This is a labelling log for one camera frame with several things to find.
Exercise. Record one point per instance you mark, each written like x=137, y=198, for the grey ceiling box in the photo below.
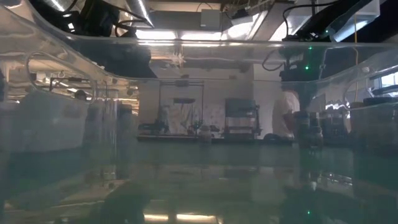
x=211, y=18

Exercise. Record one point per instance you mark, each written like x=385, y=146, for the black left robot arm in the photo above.
x=93, y=15

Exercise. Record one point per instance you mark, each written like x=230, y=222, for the silver round ceiling duct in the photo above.
x=141, y=11

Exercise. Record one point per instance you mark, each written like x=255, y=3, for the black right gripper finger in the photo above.
x=310, y=93
x=301, y=93

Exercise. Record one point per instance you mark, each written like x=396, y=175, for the large clear plastic bin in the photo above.
x=217, y=42

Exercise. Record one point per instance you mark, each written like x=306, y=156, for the metal shelf cart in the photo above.
x=241, y=109

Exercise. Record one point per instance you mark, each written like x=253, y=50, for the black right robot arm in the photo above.
x=329, y=15

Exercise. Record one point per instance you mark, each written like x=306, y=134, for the black table edge rail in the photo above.
x=242, y=140

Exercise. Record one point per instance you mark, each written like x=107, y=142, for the black rounded object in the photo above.
x=273, y=137

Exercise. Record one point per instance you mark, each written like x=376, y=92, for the ceiling light fixture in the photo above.
x=161, y=35

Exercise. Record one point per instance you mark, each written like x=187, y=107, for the large jar black lid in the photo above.
x=376, y=124

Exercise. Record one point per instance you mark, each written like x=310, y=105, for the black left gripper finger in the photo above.
x=140, y=68

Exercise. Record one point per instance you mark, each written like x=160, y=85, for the black frame white backdrop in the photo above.
x=182, y=93

